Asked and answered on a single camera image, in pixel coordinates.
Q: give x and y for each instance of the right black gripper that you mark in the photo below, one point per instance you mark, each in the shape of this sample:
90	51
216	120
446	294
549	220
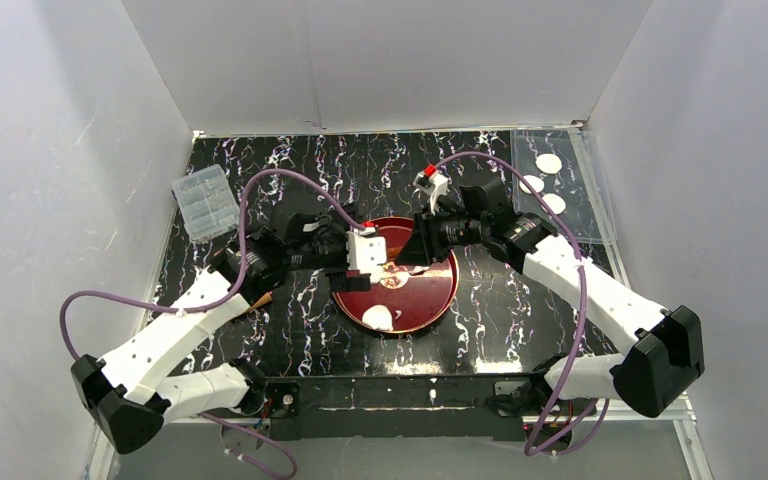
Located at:
426	236

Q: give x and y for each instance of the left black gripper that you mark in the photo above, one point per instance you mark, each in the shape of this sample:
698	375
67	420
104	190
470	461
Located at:
341	258

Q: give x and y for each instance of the wooden double-ended pastry roller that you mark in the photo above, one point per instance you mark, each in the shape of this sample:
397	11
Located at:
264	300

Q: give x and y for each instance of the red round lacquer plate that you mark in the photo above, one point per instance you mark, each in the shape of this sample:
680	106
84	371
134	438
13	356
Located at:
415	301

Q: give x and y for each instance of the cut round wrapper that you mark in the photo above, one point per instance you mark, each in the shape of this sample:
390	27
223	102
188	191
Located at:
378	318
376	274

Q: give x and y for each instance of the white dough lump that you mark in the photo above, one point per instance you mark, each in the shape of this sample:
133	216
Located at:
419	270

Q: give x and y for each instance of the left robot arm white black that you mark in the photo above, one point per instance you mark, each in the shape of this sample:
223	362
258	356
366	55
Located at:
131	392

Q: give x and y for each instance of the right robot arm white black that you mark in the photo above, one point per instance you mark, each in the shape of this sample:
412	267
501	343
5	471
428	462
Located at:
659	351

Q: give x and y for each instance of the round dumpling wrapper left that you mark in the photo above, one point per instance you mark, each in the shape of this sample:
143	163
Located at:
531	185

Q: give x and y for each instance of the round dumpling wrapper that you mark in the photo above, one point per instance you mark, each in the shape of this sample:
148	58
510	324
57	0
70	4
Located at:
554	203
531	185
549	163

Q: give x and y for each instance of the round dumpling wrapper near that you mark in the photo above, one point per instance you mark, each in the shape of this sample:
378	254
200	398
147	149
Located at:
554	203

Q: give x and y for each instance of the round dumpling wrapper far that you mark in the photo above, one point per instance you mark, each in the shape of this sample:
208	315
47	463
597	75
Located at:
549	163

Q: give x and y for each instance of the clear acrylic tray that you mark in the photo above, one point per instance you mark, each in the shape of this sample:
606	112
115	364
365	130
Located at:
581	182

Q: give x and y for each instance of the clear plastic compartment box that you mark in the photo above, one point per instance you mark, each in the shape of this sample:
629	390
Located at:
208	206

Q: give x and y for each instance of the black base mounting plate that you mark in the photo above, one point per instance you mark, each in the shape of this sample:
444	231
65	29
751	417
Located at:
481	405

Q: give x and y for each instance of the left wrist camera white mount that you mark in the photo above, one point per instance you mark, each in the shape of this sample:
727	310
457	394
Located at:
367	251

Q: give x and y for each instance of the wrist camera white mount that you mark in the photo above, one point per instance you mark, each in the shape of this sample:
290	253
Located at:
367	251
434	185

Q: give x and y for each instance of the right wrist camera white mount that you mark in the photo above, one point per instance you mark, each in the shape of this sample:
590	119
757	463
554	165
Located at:
434	185

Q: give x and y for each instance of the aluminium frame rail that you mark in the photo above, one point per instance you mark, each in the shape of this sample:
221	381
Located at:
609	441

